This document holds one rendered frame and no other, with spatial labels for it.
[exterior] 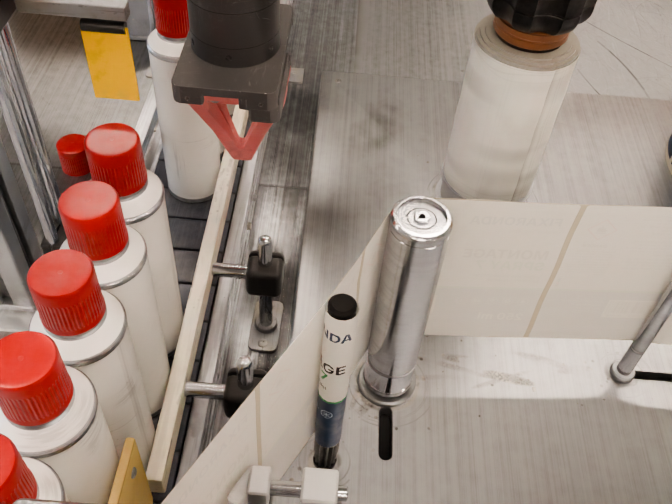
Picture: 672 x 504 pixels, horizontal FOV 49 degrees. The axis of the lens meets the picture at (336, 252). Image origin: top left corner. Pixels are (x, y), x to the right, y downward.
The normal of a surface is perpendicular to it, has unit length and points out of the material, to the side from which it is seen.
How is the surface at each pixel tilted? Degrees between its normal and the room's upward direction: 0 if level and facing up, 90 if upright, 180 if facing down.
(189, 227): 0
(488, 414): 0
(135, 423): 90
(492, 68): 92
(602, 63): 0
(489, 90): 87
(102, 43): 90
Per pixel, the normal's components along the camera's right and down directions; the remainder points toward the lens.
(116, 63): -0.06, 0.74
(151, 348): 0.87, 0.40
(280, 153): 0.07, -0.66
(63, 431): 0.52, -0.13
